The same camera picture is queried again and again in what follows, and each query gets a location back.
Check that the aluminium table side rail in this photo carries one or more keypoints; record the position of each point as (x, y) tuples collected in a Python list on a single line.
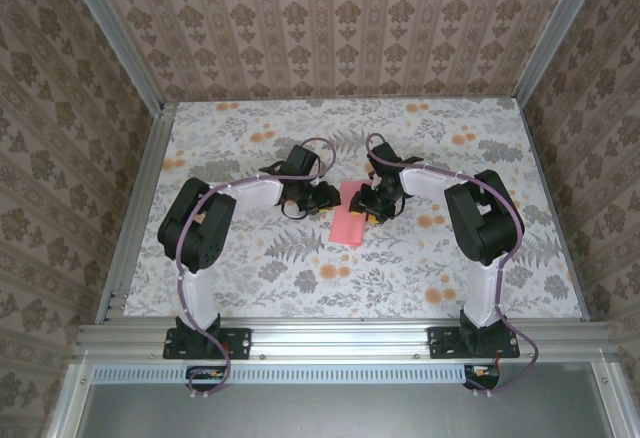
[(135, 218)]

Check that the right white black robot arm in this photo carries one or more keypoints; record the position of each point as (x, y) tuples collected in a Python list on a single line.
[(490, 223)]

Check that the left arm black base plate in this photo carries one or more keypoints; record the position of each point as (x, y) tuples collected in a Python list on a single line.
[(240, 343)]

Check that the pink cloth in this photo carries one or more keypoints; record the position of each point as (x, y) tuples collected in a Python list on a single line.
[(345, 228)]

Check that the grey metal sheet panel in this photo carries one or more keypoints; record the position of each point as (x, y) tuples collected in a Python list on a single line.
[(340, 413)]

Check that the aluminium panel edge rail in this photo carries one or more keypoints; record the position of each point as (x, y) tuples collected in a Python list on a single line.
[(612, 403), (70, 403)]

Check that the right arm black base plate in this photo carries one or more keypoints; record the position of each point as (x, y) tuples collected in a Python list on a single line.
[(440, 343)]

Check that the floral patterned table cover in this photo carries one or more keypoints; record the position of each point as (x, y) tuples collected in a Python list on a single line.
[(350, 283)]

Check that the long aluminium frame rail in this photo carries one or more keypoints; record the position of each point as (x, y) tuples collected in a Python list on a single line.
[(340, 340)]

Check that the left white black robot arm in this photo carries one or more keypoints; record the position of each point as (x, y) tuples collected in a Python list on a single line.
[(200, 223)]

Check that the aluminium frame post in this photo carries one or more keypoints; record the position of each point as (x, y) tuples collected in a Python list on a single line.
[(120, 43), (552, 23)]

